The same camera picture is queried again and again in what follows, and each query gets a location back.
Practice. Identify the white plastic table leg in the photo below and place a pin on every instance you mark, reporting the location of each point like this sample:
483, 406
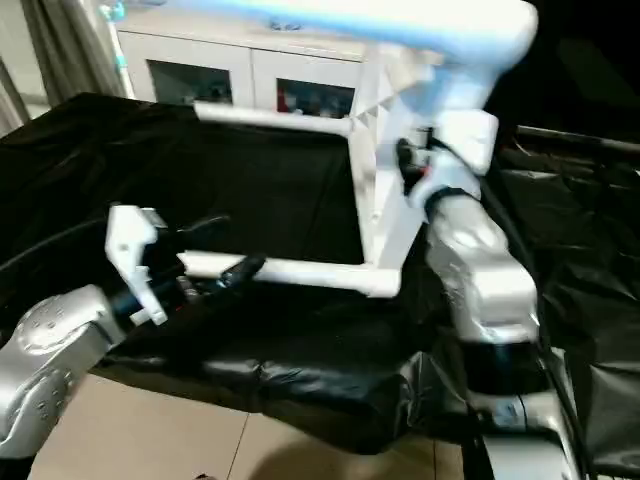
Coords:
310, 272
400, 25
270, 118

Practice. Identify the white plastic table top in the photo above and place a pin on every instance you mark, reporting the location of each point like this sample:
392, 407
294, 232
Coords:
390, 240

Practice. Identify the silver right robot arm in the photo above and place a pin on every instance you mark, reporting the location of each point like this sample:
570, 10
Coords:
480, 270

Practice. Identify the black work surface mat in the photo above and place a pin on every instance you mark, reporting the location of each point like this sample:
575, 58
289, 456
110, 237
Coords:
280, 200

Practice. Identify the white glass-door cabinet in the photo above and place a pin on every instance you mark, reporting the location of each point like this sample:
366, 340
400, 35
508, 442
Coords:
255, 70

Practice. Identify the dark black cabinet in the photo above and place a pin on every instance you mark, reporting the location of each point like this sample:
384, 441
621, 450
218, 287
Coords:
580, 80

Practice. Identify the grey curtain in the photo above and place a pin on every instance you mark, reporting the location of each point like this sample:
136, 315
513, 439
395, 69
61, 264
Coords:
60, 50

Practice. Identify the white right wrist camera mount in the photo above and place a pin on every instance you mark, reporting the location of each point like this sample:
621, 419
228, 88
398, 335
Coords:
465, 135

